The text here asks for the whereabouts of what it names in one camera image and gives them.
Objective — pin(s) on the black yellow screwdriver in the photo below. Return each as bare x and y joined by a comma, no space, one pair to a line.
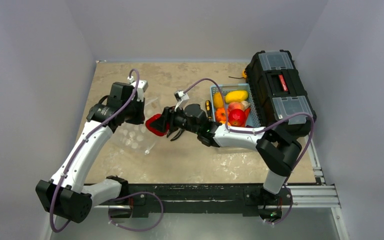
208,108

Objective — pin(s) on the yellow lemon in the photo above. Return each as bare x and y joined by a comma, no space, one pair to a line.
218,101

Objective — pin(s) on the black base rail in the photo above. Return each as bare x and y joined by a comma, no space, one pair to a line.
249,200

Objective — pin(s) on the orange carrot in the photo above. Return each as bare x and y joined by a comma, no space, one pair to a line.
246,112

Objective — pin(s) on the red bell pepper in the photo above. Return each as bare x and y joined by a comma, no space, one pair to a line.
149,126

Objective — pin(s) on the peach fruit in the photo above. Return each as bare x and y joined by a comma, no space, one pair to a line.
236,105

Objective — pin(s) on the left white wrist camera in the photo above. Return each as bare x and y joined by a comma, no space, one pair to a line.
141,87

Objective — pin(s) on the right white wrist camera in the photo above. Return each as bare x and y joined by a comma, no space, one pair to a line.
182,99

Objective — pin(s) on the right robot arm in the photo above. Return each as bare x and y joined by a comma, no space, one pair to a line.
278,149

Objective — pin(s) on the yellow mango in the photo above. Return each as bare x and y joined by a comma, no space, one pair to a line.
236,96

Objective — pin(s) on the clear zip top bag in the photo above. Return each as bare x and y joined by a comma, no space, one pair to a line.
137,137

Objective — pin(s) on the orange small pumpkin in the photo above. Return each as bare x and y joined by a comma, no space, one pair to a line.
220,115

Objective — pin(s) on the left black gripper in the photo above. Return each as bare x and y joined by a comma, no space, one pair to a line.
140,117

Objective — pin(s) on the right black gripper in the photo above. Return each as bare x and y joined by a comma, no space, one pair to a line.
171,118

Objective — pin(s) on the blue plastic basket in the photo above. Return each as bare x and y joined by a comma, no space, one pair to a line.
253,119

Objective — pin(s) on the black tool box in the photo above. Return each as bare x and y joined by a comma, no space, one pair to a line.
276,88

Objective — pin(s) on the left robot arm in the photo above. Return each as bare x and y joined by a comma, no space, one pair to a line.
79,159

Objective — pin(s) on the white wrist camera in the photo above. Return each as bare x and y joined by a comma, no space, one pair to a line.
141,87
182,99

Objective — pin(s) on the black handled pliers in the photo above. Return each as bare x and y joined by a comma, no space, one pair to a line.
176,136

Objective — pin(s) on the yellow black tool behind box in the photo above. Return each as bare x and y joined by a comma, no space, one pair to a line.
243,75

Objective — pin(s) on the garlic bulb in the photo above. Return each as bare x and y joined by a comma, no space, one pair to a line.
245,104

